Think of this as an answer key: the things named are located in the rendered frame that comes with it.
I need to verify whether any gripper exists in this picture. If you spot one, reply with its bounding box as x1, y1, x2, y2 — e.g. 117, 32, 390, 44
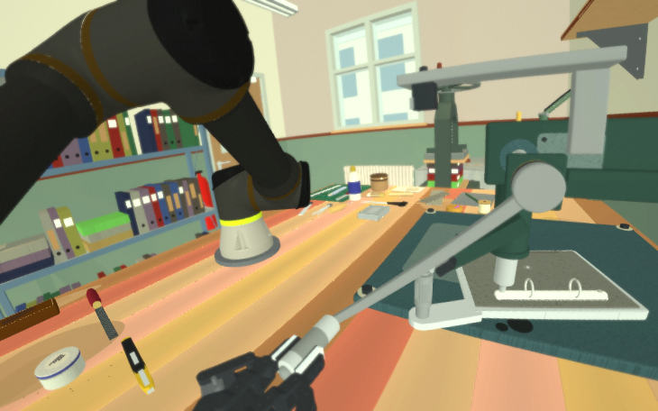
194, 333, 327, 411

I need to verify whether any grey press lever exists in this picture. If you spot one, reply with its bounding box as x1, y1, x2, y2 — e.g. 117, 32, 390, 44
277, 160, 568, 381

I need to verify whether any white press table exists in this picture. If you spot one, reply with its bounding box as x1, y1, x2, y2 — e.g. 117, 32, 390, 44
408, 250, 650, 332

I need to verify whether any white punch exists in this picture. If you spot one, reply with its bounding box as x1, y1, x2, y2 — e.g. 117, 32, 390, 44
493, 256, 518, 288

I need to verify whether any dark green book press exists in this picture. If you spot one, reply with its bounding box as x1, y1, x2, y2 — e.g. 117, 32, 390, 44
418, 61, 481, 188

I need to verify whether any grey cover board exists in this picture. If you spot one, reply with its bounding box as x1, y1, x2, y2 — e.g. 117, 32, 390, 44
463, 251, 627, 309

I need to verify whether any dark green press body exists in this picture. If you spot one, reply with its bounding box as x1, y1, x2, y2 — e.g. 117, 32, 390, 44
484, 116, 658, 260

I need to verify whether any yellow black utility knife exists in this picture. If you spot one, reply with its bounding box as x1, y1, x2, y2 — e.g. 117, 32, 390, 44
120, 336, 156, 396

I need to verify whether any grey block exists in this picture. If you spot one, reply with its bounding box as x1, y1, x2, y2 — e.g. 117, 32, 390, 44
357, 204, 390, 222

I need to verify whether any green cutting mat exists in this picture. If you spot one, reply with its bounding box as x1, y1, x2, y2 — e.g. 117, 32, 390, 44
309, 185, 371, 203

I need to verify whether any black small knob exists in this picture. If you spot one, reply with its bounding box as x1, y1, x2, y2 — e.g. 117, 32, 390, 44
434, 256, 459, 279

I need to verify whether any red fire extinguisher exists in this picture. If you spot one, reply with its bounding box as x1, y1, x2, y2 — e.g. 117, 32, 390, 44
195, 170, 218, 231

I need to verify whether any white glue bottle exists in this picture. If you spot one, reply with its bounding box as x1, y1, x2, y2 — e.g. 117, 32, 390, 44
347, 165, 362, 202

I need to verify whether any white tape roll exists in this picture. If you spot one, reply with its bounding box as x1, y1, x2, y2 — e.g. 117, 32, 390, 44
33, 346, 87, 392

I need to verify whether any brown door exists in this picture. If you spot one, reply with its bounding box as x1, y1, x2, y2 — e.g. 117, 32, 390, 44
207, 71, 272, 173

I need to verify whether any green box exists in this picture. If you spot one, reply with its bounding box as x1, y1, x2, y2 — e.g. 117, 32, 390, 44
75, 211, 133, 238

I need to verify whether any blue shelf unit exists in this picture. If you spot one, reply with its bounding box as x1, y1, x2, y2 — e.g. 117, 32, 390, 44
0, 68, 220, 320

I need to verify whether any black box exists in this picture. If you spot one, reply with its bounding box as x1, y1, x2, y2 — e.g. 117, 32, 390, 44
411, 82, 439, 112

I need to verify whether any white window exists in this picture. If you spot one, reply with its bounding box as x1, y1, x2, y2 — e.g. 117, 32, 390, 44
324, 1, 426, 131

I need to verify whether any white ceiling light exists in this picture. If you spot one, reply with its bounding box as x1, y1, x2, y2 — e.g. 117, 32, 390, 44
241, 0, 299, 17

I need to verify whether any green rod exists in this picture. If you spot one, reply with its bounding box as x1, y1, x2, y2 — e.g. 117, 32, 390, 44
538, 89, 572, 122

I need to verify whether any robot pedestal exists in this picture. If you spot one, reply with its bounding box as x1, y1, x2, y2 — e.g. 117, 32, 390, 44
214, 218, 282, 269

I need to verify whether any grey pivot post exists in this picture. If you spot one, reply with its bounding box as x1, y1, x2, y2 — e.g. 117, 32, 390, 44
414, 270, 434, 320

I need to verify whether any red handled file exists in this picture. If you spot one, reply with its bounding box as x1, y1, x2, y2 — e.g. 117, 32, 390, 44
86, 288, 121, 342

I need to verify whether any white ring mechanism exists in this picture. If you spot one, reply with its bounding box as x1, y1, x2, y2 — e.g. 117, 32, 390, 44
493, 277, 610, 303

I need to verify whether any dark green base plate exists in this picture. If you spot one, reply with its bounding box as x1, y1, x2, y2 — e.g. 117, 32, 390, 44
353, 209, 658, 382

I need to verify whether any grey overhead frame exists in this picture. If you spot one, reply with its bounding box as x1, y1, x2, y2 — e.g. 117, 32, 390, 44
397, 45, 629, 155

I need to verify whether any wooden wall shelf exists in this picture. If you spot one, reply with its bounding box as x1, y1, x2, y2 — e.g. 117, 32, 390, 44
560, 0, 658, 81

